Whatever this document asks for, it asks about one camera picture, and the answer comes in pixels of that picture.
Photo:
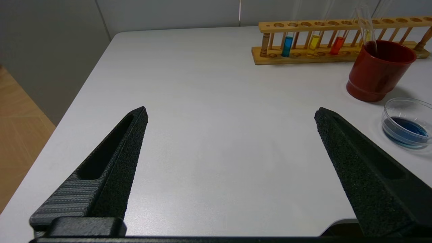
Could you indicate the wooden test tube rack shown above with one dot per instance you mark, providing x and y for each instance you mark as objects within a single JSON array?
[{"x": 303, "y": 59}]

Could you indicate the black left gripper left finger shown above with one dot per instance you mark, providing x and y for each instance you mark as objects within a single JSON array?
[{"x": 111, "y": 189}]

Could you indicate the test tube with yellow liquid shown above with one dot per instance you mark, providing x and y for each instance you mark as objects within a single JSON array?
[
  {"x": 314, "y": 42},
  {"x": 366, "y": 35}
]

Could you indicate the clear glass beaker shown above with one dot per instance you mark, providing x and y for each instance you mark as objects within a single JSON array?
[{"x": 406, "y": 131}]

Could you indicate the red plastic cup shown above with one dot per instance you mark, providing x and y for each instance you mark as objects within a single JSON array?
[{"x": 374, "y": 74}]

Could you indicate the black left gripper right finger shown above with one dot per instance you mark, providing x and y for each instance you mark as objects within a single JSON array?
[{"x": 371, "y": 182}]

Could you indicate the test tube with blue liquid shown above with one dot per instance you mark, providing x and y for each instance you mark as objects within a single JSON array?
[{"x": 287, "y": 46}]

